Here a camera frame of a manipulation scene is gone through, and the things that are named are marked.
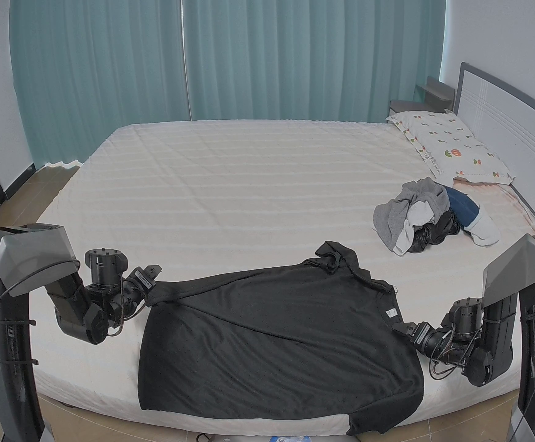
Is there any black T-shirt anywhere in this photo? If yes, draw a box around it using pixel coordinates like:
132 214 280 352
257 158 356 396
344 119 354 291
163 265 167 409
137 241 425 436

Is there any white printed pillow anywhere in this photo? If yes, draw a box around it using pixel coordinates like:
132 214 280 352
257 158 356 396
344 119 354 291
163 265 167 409
386 110 517 187

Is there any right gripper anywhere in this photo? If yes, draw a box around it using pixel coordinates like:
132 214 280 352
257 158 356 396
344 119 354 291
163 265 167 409
391 322 455 361

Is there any bed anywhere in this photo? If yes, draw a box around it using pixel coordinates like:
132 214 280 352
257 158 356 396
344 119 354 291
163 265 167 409
30 62 535 436

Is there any blue-green curtain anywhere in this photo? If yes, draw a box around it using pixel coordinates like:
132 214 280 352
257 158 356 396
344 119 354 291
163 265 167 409
181 0 448 123
10 0 191 170

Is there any black cable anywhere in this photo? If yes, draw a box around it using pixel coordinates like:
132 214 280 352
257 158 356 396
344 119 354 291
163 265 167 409
428 352 467 382
0 260 80 363
105 300 150 339

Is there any grey bedside table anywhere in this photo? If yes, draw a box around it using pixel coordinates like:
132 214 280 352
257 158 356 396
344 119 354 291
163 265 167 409
389 76 456 116

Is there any pile of clothes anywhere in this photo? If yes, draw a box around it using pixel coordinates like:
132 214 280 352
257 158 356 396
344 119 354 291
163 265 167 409
373 178 501 256

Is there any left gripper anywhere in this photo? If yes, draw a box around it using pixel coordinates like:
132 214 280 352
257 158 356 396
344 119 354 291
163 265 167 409
122 265 163 312

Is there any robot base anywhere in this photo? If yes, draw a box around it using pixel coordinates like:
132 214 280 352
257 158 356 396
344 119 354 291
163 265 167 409
194 432 360 442

